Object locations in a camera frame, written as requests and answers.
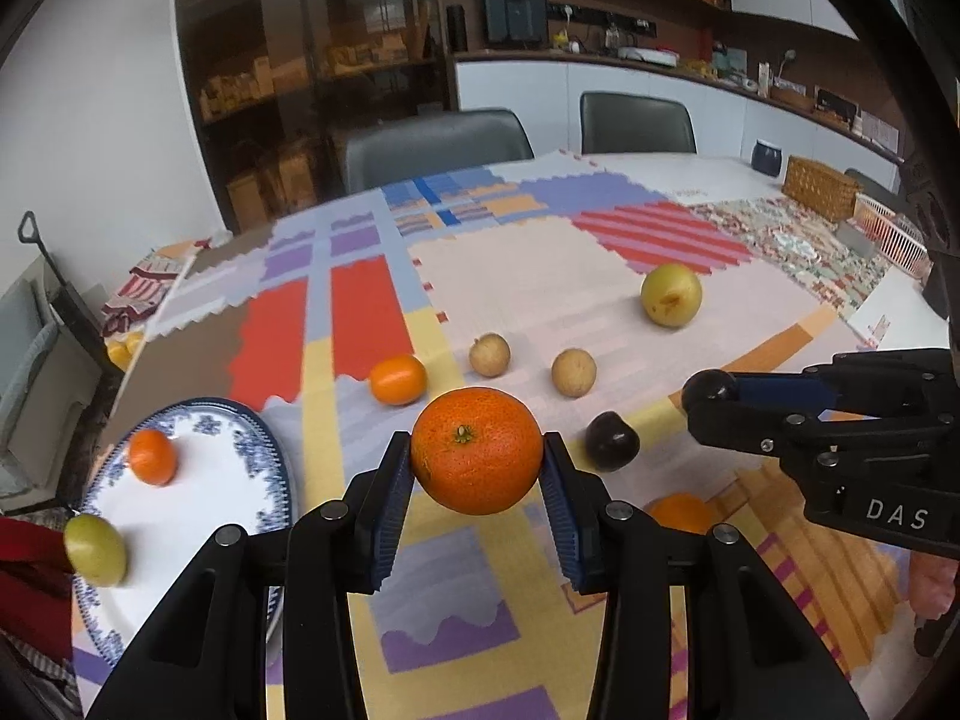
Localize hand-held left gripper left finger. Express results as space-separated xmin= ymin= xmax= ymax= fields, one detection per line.
xmin=82 ymin=431 xmax=413 ymax=720

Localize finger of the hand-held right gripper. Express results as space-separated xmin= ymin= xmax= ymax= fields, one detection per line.
xmin=729 ymin=370 xmax=842 ymax=416
xmin=686 ymin=394 xmax=835 ymax=460

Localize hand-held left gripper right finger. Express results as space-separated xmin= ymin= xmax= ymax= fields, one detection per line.
xmin=540 ymin=431 xmax=871 ymax=720

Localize dark purple plum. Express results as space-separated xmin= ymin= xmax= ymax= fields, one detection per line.
xmin=681 ymin=367 xmax=741 ymax=411
xmin=584 ymin=411 xmax=641 ymax=473

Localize large orange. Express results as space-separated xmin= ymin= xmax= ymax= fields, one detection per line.
xmin=409 ymin=386 xmax=545 ymax=517

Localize blue white patterned plate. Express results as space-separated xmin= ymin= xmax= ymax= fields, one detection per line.
xmin=73 ymin=397 xmax=295 ymax=670

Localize person's right hand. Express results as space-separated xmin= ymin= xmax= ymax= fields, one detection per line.
xmin=910 ymin=556 xmax=960 ymax=655

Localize small orange tangerine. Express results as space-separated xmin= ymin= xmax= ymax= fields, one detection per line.
xmin=127 ymin=429 xmax=179 ymax=487
xmin=649 ymin=493 xmax=719 ymax=537

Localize yellow apple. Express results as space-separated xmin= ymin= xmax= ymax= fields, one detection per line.
xmin=640 ymin=263 xmax=704 ymax=329

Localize floral patterned cloth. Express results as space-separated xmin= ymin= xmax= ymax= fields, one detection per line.
xmin=686 ymin=191 xmax=908 ymax=320

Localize small orange kumquat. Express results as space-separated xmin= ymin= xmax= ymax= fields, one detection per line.
xmin=369 ymin=354 xmax=428 ymax=407

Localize tan longan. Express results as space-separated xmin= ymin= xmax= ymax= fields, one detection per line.
xmin=551 ymin=347 xmax=599 ymax=398
xmin=469 ymin=333 xmax=512 ymax=379

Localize white plastic basket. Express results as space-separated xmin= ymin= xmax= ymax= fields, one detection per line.
xmin=855 ymin=193 xmax=935 ymax=280

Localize woven wicker basket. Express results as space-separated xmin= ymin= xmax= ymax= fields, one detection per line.
xmin=781 ymin=155 xmax=866 ymax=224

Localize yellow green plum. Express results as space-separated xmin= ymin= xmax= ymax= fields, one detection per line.
xmin=64 ymin=514 xmax=128 ymax=587

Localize grey chair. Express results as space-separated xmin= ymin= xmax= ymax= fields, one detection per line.
xmin=343 ymin=109 xmax=536 ymax=196
xmin=580 ymin=91 xmax=698 ymax=156

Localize yellow lemons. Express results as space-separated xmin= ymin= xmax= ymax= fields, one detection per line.
xmin=105 ymin=331 xmax=145 ymax=372

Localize striped red white cloth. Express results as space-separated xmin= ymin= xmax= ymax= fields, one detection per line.
xmin=101 ymin=249 xmax=197 ymax=335

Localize glass door cabinet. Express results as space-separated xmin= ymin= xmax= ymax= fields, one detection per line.
xmin=171 ymin=0 xmax=460 ymax=235

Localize black metal handle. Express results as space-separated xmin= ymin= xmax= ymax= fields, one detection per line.
xmin=18 ymin=210 xmax=125 ymax=376

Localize black wall appliance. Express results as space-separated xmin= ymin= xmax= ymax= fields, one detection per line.
xmin=481 ymin=0 xmax=548 ymax=44

